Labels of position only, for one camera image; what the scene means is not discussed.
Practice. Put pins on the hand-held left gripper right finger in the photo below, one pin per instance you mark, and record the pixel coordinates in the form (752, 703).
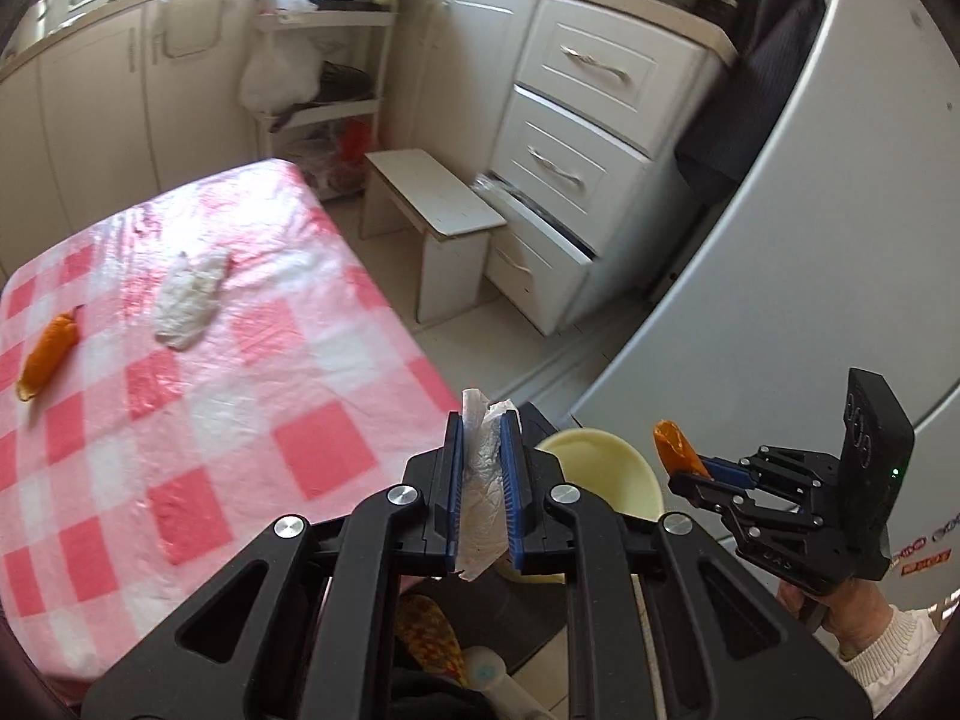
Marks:
(511, 487)

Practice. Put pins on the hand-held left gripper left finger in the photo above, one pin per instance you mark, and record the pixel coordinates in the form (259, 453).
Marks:
(452, 487)

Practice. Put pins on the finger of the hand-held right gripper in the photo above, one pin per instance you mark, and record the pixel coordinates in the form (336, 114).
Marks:
(705, 491)
(724, 469)

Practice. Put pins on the white tissue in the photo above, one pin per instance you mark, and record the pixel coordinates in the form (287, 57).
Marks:
(480, 480)

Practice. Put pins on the orange peel piece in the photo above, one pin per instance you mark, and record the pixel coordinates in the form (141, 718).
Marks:
(49, 352)
(675, 446)

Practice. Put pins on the yellow plastic basin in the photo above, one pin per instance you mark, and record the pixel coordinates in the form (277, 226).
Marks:
(600, 465)

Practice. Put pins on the black trash bin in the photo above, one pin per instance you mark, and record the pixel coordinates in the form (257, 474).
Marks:
(525, 615)

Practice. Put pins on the yellow patterned snack packet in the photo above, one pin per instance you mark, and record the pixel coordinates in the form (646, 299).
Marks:
(427, 637)

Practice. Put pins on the clear plastic bottle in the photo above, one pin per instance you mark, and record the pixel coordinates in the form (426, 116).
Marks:
(487, 671)

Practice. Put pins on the person's right forearm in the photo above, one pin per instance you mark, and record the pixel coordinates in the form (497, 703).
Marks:
(892, 660)

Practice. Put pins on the person's right hand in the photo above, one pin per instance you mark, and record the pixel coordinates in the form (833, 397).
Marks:
(855, 615)

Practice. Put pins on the pink checkered tablecloth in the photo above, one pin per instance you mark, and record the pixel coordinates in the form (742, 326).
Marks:
(225, 427)

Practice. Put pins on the white refrigerator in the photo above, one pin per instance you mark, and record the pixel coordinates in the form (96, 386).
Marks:
(825, 240)

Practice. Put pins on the white wooden stool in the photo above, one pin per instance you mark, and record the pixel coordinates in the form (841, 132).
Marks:
(427, 195)

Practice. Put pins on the white crumpled paper wad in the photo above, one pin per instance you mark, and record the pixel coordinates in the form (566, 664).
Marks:
(184, 304)

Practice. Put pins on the dark hanging cloth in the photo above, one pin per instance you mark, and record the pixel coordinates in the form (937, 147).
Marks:
(750, 112)

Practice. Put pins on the red plastic bag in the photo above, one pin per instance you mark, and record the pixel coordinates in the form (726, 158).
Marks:
(352, 142)

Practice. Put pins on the white drawer unit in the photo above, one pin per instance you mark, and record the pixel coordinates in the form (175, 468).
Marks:
(577, 112)

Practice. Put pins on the black frying pan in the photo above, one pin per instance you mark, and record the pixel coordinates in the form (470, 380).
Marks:
(341, 82)

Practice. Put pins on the large white plastic bag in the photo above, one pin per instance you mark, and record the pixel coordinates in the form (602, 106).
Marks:
(277, 75)

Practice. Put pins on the white trolley rack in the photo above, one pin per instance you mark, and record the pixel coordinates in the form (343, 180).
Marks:
(322, 19)

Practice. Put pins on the white hanging waste bin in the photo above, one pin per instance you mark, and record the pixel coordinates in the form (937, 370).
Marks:
(187, 26)

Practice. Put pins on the cream base cabinets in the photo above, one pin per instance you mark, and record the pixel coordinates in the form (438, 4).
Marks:
(97, 90)

